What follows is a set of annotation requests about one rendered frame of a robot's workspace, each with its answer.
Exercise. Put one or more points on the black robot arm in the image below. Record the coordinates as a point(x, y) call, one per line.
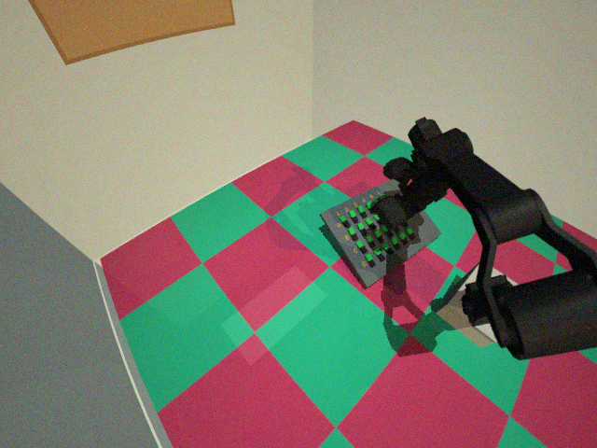
point(549, 316)

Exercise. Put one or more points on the grey switch panel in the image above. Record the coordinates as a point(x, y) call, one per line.
point(372, 250)

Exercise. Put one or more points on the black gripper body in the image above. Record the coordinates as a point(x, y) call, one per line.
point(416, 196)

